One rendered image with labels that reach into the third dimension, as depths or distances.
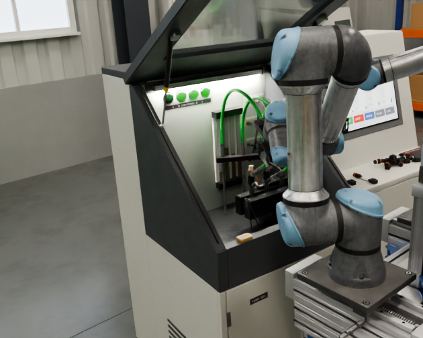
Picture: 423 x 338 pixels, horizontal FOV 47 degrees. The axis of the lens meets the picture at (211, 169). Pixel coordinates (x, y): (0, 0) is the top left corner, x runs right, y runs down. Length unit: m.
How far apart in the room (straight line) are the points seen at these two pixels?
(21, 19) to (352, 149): 4.08
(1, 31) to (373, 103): 4.05
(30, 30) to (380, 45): 3.91
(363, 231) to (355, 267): 0.10
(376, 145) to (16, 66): 4.07
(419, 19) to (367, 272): 6.30
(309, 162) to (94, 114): 4.88
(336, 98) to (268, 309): 0.93
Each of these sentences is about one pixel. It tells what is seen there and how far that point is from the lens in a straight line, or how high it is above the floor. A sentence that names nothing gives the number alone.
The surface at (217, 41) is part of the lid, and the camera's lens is 1.90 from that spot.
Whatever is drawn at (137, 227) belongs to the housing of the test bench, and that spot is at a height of 0.79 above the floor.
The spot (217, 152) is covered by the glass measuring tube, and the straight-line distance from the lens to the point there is 2.19.
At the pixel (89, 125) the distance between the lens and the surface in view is 5.92.
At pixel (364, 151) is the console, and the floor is 1.03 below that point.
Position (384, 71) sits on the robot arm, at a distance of 1.58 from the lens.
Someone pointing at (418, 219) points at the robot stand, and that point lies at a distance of 1.45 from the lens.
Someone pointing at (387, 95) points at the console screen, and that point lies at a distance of 2.54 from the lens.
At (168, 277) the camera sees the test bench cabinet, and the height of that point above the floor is 0.66.
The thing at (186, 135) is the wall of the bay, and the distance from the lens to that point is 2.10.
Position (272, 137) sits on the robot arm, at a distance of 1.48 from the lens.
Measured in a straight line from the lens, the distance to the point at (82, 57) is 5.82.
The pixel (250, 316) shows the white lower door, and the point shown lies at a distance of 1.89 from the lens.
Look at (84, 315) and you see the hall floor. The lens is 3.16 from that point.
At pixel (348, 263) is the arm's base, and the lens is 1.31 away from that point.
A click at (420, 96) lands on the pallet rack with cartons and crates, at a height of 0.29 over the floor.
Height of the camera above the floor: 1.76
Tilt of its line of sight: 19 degrees down
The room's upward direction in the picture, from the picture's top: 3 degrees counter-clockwise
